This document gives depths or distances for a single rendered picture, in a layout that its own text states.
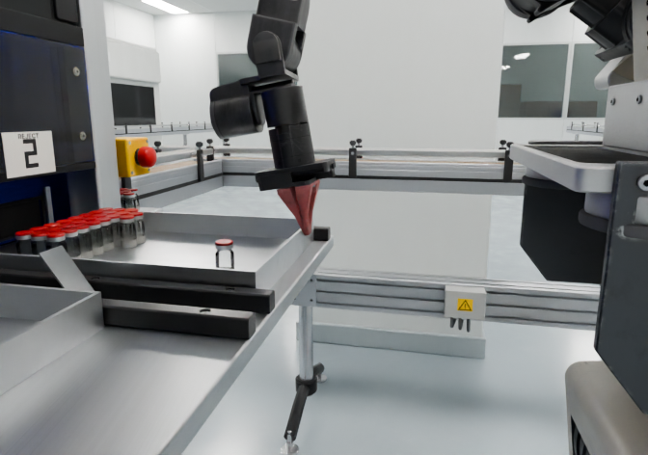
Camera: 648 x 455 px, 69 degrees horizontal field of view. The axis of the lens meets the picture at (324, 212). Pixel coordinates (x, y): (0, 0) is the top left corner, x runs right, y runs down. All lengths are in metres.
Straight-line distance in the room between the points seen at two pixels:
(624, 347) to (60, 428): 0.36
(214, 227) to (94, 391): 0.44
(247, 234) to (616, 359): 0.55
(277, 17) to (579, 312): 1.31
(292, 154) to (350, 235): 1.55
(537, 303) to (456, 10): 1.17
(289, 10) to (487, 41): 1.52
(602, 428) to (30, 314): 0.54
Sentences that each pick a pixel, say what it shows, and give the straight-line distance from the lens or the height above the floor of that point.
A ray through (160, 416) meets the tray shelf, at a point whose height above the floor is 0.88.
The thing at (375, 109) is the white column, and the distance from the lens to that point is 2.08.
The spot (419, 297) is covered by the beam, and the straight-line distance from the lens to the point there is 1.59.
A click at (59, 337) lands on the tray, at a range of 0.45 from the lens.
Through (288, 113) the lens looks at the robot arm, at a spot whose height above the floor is 1.07.
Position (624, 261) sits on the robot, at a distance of 0.34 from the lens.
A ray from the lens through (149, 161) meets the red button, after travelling 0.95.
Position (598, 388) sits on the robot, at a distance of 0.58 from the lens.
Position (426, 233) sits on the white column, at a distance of 2.13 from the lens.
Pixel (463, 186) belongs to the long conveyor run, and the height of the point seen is 0.87.
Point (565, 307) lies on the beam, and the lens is 1.64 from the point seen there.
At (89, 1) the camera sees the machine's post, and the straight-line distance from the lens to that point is 0.92.
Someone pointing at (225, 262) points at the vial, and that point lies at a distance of 0.56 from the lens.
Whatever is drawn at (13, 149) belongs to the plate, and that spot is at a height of 1.03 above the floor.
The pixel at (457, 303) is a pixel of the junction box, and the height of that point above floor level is 0.51.
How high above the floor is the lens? 1.07
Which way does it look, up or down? 11 degrees down
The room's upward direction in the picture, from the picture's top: straight up
